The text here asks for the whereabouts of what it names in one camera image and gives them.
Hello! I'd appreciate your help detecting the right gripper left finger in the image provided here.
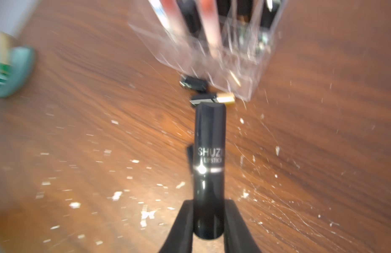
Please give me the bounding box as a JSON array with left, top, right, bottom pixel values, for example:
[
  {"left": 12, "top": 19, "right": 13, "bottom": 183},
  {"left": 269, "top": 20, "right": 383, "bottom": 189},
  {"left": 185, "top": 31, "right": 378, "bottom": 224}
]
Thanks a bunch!
[{"left": 159, "top": 200, "right": 193, "bottom": 253}]

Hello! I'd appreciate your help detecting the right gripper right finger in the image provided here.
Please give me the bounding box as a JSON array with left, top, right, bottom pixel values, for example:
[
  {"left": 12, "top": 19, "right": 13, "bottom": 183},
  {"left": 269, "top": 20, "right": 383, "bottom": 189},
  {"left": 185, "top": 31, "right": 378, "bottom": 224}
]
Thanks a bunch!
[{"left": 224, "top": 199, "right": 261, "bottom": 253}]

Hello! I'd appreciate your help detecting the pink lipstick tube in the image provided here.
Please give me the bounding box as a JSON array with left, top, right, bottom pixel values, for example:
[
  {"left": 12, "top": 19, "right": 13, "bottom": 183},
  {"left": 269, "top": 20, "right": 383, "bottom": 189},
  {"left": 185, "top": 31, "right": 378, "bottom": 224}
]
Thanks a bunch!
[{"left": 196, "top": 0, "right": 223, "bottom": 58}]

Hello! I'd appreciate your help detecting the clear acrylic lipstick organizer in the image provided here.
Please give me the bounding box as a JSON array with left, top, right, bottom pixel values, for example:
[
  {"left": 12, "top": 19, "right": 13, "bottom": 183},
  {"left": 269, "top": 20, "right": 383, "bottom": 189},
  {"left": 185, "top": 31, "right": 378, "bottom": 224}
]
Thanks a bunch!
[{"left": 128, "top": 1, "right": 287, "bottom": 101}]

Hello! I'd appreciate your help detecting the teal dustpan tray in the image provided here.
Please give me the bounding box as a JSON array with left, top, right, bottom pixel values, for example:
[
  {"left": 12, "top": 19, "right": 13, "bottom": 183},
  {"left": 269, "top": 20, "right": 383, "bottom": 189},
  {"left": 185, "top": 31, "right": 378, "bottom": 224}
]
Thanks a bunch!
[{"left": 0, "top": 46, "right": 36, "bottom": 98}]

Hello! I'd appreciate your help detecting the green rake wooden handle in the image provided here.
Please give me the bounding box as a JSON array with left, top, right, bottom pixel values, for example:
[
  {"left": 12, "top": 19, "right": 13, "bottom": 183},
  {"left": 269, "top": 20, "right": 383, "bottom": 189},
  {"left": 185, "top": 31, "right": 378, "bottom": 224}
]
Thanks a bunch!
[{"left": 0, "top": 32, "right": 14, "bottom": 86}]

